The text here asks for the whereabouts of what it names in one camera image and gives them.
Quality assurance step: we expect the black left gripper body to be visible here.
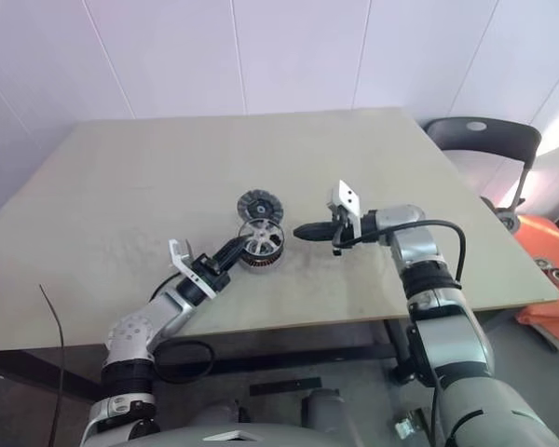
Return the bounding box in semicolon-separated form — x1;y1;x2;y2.
192;251;233;293

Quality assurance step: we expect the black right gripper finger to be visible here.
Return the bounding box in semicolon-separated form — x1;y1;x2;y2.
294;230;338;243
292;222;338;234

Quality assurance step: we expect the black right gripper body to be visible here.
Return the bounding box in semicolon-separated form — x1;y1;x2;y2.
330;208;356;256

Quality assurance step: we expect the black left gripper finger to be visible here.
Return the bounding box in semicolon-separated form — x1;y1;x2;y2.
215;236;252;275

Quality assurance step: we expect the copper wound motor stator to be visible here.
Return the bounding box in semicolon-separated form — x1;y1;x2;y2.
239;245;286;272

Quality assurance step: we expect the flat black bar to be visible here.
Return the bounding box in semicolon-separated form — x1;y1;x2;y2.
249;375;322;397

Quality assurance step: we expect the dark grey rounded shape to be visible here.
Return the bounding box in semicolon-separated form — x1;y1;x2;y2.
300;388;355;427

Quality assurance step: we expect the black plastic chair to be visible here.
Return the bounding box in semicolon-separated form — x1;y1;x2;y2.
422;115;543;234

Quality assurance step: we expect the orange cloth bag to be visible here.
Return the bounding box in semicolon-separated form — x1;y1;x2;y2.
511;213;559;355

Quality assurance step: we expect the small metal floor part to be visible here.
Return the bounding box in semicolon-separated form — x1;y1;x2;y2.
394;408;437;440

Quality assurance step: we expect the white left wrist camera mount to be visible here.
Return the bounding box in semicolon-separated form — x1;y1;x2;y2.
168;238;218;299

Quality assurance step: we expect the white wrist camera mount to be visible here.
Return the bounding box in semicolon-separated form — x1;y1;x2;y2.
168;238;218;299
326;180;362;241

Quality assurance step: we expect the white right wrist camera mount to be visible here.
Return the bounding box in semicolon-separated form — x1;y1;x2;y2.
326;180;362;241

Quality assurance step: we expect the black metal table frame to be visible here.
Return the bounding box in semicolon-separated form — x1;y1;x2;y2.
0;318;518;401

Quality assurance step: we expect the thin black loose cable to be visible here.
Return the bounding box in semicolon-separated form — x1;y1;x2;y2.
39;283;66;447

